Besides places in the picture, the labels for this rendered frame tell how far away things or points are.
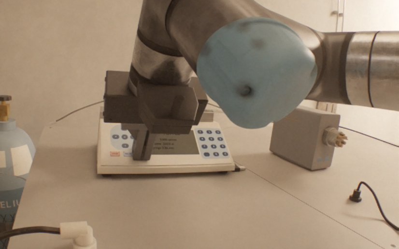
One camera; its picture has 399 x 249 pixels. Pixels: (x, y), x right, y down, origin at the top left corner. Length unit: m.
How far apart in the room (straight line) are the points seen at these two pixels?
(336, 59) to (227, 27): 0.12
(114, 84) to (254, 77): 0.21
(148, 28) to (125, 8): 1.00
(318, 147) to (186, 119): 0.38
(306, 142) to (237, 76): 0.45
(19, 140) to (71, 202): 0.60
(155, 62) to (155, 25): 0.04
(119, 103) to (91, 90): 0.90
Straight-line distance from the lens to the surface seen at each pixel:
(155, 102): 0.28
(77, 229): 0.28
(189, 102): 0.29
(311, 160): 0.60
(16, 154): 0.95
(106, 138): 0.48
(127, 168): 0.45
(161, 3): 0.24
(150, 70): 0.29
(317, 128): 0.58
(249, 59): 0.16
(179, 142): 0.49
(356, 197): 0.50
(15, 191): 0.97
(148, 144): 0.42
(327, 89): 0.28
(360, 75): 0.26
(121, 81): 0.35
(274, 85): 0.17
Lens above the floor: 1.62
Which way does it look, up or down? 10 degrees down
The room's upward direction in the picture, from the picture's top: 6 degrees clockwise
